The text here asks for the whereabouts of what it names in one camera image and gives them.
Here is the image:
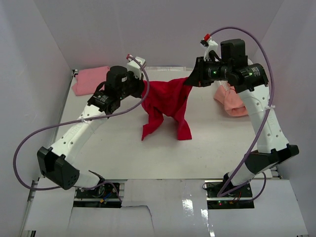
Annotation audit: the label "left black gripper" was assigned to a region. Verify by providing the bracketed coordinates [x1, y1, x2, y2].
[118, 70, 146, 100]

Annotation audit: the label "folded pink t shirt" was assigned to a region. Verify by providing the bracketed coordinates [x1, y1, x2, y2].
[72, 66, 110, 96]

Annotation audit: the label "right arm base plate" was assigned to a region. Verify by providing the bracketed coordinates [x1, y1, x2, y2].
[202, 181, 254, 210]

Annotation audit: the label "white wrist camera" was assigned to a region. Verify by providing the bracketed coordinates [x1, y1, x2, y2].
[126, 54, 146, 78]
[200, 34, 218, 61]

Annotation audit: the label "red t shirt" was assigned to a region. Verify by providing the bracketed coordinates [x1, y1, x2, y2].
[141, 78, 192, 141]

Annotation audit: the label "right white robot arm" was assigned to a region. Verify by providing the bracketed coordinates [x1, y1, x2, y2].
[185, 36, 299, 197]

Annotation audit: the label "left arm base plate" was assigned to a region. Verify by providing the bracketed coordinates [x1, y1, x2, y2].
[73, 182, 124, 208]

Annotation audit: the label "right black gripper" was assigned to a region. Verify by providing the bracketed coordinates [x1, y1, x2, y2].
[184, 57, 231, 88]

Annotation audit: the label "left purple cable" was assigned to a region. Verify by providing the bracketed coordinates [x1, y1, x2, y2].
[13, 54, 150, 202]

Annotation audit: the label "white plastic basket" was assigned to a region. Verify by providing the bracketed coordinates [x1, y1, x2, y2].
[215, 59, 253, 91]

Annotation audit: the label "salmon t shirt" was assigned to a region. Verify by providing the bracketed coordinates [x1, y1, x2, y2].
[214, 85, 248, 117]

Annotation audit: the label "papers at table back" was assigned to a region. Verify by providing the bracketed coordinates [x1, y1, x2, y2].
[145, 66, 186, 72]

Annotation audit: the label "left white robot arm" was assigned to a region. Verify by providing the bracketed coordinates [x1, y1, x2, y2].
[37, 62, 145, 197]

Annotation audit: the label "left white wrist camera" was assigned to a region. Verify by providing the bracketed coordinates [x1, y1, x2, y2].
[126, 54, 146, 78]

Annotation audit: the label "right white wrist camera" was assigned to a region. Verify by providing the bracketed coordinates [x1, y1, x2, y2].
[200, 34, 218, 61]

